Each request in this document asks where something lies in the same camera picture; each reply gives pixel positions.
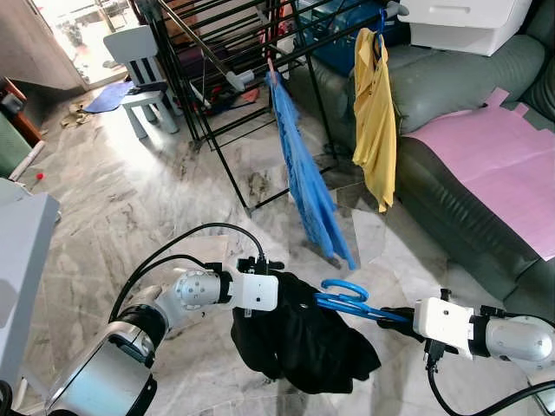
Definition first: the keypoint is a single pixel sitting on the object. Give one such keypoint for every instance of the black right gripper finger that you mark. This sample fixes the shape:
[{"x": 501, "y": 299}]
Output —
[{"x": 386, "y": 315}]

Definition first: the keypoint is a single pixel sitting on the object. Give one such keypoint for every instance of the blue plastic clothes hanger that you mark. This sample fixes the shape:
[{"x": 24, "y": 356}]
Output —
[
  {"x": 381, "y": 17},
  {"x": 373, "y": 312}
]

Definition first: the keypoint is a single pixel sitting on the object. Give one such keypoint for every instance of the black garment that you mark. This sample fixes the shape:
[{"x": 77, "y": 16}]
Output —
[{"x": 303, "y": 347}]

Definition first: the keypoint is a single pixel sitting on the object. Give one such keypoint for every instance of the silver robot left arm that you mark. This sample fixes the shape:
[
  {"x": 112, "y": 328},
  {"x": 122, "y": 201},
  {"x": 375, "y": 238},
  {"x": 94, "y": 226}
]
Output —
[{"x": 104, "y": 373}]

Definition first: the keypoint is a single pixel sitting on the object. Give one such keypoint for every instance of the pink clothes hanger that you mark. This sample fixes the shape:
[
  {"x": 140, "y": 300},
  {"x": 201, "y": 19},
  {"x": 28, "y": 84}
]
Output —
[{"x": 270, "y": 69}]

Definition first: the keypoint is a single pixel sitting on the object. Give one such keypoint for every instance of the blue shirt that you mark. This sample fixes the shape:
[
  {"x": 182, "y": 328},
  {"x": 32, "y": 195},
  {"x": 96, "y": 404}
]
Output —
[{"x": 303, "y": 173}]

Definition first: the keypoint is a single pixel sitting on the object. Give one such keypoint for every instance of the pink foam mat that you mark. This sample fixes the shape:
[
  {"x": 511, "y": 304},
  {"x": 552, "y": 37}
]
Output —
[{"x": 494, "y": 165}]

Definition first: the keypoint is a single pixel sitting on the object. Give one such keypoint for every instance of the yellow polo shirt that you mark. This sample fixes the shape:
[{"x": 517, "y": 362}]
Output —
[{"x": 375, "y": 113}]

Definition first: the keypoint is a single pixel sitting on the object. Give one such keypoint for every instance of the dark green sofa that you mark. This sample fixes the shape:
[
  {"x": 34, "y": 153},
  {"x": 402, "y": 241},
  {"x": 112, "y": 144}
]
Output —
[{"x": 460, "y": 82}]

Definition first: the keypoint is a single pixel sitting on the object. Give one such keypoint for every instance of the blue storage box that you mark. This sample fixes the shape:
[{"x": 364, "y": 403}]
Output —
[{"x": 334, "y": 48}]

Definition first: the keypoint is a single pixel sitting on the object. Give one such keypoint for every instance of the black metal drying rack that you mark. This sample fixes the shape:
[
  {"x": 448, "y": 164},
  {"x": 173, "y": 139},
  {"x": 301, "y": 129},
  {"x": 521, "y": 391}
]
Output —
[{"x": 241, "y": 80}]

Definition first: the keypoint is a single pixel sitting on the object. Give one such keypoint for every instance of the white drawer box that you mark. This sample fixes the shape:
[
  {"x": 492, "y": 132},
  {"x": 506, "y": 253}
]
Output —
[{"x": 468, "y": 22}]

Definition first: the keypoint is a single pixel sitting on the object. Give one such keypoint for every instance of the blue floor mat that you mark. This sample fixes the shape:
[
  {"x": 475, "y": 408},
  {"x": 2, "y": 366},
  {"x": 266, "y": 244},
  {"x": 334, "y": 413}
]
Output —
[{"x": 108, "y": 97}]

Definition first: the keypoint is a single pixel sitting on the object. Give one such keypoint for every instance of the pale blue folding table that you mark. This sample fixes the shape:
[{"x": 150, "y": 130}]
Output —
[{"x": 22, "y": 260}]

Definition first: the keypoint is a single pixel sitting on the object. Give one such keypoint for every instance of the white slatted child chair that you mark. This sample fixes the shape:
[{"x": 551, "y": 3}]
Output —
[{"x": 130, "y": 43}]

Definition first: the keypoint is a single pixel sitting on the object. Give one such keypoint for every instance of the white tube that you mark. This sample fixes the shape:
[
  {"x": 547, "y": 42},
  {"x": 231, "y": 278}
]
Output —
[{"x": 28, "y": 160}]

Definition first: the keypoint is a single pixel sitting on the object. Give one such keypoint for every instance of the green bin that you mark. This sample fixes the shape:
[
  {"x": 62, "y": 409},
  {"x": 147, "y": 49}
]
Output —
[{"x": 10, "y": 147}]

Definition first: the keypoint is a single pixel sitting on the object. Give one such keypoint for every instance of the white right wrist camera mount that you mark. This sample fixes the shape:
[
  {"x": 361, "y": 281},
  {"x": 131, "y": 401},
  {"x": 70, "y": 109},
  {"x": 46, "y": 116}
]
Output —
[{"x": 442, "y": 319}]

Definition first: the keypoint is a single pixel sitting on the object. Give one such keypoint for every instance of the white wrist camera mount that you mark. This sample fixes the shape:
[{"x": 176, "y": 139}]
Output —
[
  {"x": 256, "y": 293},
  {"x": 442, "y": 319}
]

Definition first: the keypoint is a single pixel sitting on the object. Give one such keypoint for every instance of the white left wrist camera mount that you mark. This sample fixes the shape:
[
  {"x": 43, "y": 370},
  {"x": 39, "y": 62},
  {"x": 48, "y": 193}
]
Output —
[{"x": 256, "y": 293}]

